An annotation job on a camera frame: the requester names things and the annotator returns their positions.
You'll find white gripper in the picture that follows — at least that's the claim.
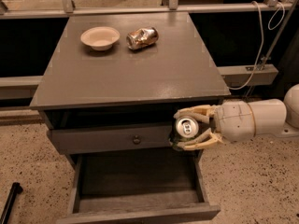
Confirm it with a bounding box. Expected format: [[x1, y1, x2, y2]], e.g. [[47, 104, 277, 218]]
[[174, 101, 255, 151]]

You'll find green soda can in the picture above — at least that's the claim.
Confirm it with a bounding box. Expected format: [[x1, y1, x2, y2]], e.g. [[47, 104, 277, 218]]
[[169, 116, 199, 151]]

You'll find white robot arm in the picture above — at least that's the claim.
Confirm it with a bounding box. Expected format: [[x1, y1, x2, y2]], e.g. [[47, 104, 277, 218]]
[[169, 85, 299, 151]]

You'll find closed grey drawer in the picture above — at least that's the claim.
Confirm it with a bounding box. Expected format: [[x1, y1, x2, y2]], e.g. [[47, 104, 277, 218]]
[[47, 122, 174, 154]]

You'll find open grey bottom drawer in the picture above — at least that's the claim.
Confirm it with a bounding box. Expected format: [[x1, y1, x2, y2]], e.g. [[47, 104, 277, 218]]
[[56, 147, 221, 224]]

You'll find round brass drawer knob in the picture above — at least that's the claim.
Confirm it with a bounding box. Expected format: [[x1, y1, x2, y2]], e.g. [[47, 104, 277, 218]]
[[132, 135, 141, 145]]

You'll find grey wooden drawer cabinet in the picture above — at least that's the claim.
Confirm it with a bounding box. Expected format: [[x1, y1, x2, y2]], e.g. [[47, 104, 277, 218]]
[[29, 11, 232, 224]]

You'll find crushed gold soda can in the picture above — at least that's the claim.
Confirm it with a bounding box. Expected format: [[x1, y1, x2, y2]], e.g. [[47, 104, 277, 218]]
[[126, 27, 159, 50]]

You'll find dark grey cabinet at right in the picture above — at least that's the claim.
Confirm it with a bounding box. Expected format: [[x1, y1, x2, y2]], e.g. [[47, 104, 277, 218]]
[[274, 31, 299, 99]]

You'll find white paper bowl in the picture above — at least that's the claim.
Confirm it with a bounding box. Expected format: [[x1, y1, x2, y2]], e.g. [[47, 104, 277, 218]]
[[80, 27, 120, 51]]

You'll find grey metal diagonal strut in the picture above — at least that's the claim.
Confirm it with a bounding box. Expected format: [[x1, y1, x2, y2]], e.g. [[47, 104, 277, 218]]
[[232, 0, 299, 99]]

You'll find grey metal railing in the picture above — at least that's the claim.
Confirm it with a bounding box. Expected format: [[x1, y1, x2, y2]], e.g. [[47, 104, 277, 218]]
[[1, 0, 293, 96]]

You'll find black rod on floor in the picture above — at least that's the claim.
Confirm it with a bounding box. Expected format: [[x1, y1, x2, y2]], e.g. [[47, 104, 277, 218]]
[[0, 182, 23, 224]]

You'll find white hanging cable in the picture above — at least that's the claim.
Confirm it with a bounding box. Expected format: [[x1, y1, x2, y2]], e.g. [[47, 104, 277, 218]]
[[226, 0, 299, 91]]

